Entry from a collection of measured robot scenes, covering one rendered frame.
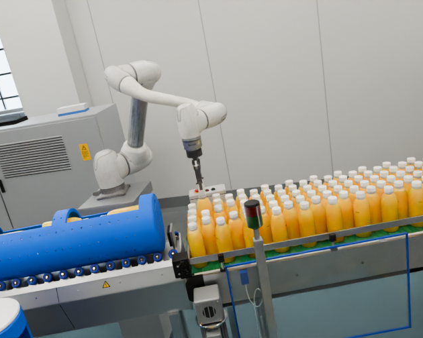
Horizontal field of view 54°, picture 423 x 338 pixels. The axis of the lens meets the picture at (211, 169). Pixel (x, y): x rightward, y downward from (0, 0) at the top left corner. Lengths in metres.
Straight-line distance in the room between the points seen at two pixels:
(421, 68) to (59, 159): 3.56
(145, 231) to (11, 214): 2.48
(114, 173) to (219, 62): 2.28
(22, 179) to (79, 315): 2.04
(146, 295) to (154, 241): 0.30
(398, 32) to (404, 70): 0.38
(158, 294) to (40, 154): 2.11
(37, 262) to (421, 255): 1.74
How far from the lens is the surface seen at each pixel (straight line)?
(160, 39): 4.61
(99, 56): 4.82
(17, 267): 2.13
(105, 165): 2.56
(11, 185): 4.12
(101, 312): 2.21
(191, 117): 1.88
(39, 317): 2.28
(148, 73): 2.34
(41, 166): 3.89
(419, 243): 2.10
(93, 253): 2.00
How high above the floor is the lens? 1.90
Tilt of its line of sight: 18 degrees down
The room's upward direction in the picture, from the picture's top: 11 degrees counter-clockwise
